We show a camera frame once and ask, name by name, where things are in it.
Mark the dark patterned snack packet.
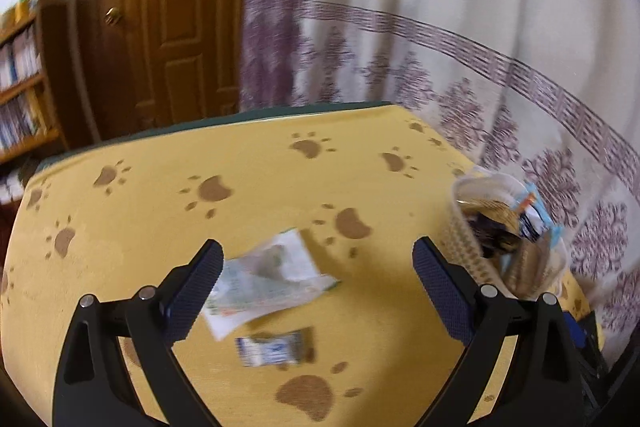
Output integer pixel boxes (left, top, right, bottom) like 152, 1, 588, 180
470, 214, 518, 258

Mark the white green snack wrapper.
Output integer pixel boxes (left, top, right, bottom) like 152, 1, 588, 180
202, 228, 343, 342

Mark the yellow paw print blanket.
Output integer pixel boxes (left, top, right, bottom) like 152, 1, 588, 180
0, 104, 596, 427

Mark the brown wooden door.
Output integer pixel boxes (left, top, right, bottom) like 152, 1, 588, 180
75, 0, 256, 142

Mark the row of white spined books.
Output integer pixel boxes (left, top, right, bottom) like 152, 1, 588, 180
0, 27, 42, 88

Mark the small blue white packet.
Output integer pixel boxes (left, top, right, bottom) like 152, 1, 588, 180
235, 327, 317, 367

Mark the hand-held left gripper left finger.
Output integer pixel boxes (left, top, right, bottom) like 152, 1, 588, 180
52, 238, 225, 427

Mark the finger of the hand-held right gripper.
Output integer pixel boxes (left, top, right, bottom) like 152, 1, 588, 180
564, 309, 603, 365

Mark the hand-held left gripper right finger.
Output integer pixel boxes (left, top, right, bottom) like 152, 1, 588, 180
412, 236, 585, 427

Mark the blue orange snack packet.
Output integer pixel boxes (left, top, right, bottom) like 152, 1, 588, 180
512, 184, 565, 253

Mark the white plastic basket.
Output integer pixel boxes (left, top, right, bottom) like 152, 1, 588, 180
452, 172, 568, 300

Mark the row of blue spined books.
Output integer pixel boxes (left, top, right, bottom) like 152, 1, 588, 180
0, 97, 39, 148

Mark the stack of lying white books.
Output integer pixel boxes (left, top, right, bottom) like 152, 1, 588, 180
0, 171, 27, 204

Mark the wooden bookshelf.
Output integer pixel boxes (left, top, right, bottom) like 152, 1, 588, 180
0, 0, 88, 168

